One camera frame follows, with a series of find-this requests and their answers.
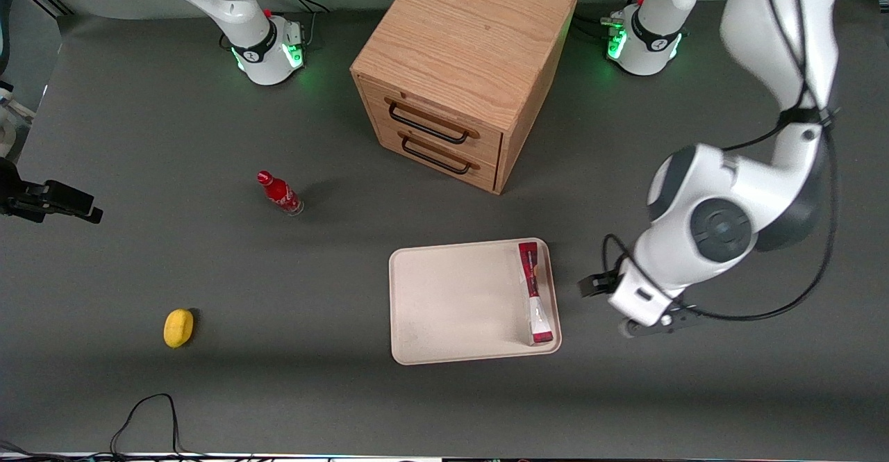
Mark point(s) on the red cola bottle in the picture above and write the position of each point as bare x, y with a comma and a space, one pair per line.
280, 193

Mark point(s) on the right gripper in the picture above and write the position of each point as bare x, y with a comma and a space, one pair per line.
28, 196

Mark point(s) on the red tartan cookie box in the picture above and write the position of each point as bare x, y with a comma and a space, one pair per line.
536, 295

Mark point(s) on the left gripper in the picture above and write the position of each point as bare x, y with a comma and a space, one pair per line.
599, 283

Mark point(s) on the oak wooden drawer cabinet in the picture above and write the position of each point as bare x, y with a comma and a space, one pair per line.
472, 38

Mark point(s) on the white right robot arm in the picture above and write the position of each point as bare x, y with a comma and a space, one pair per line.
239, 10

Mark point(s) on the dark grey table mat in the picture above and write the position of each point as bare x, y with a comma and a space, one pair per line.
278, 274

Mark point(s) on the yellow lemon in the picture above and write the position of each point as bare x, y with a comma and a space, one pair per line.
178, 328

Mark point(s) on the wooden drawer front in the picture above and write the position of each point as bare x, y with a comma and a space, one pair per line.
437, 158
437, 121

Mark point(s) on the cream plastic tray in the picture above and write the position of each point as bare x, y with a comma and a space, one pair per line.
458, 302

